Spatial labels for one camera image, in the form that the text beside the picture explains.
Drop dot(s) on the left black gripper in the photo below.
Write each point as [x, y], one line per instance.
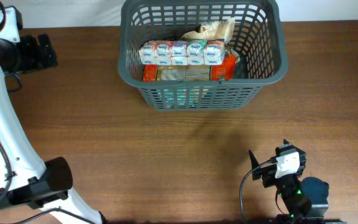
[36, 60]

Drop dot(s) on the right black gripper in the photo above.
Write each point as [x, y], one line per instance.
[268, 175]

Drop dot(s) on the orange spaghetti package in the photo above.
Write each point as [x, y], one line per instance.
[158, 73]

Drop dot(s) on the Kleenex tissue multipack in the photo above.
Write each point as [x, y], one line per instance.
[181, 52]

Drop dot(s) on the beige bread bag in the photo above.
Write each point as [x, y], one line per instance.
[217, 30]

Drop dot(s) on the teal wet wipes pack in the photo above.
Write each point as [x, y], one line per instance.
[180, 98]

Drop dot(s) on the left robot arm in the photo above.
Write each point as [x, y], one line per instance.
[26, 179]

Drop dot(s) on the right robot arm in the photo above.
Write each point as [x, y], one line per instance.
[305, 200]

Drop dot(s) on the grey plastic basket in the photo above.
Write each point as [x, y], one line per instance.
[258, 39]

